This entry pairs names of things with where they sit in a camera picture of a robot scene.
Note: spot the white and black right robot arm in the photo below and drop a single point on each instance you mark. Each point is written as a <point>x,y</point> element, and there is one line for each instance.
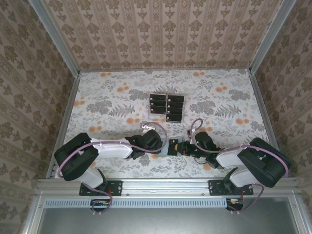
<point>229,157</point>

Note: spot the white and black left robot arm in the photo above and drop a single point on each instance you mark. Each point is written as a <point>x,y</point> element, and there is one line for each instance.
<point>109,148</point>

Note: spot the floral patterned table cover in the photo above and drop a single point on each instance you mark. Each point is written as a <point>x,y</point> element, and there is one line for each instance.
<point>109,85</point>

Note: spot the grey sheet metal panel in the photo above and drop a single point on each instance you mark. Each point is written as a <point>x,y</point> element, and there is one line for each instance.
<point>158,221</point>

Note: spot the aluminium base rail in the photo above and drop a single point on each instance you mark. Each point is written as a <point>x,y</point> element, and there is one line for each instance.
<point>165,186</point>

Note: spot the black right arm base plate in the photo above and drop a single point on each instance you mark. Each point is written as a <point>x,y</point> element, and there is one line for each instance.
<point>214,187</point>

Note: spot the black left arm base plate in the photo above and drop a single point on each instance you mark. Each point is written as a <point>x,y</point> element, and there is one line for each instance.
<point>117,189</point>

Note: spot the aluminium side rail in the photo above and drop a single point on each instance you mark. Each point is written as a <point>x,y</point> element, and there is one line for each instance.
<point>65,122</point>
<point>267,122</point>

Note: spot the thin aluminium wall rail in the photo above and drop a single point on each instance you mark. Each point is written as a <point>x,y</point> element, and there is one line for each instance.
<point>170,70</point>

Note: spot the aluminium corner post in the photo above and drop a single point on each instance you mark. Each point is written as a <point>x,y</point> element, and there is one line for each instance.
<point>55,36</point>
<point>270,36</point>

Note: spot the aluminium lower frame bar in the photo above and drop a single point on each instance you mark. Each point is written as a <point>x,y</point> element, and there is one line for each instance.
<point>34,219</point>
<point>300,220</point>

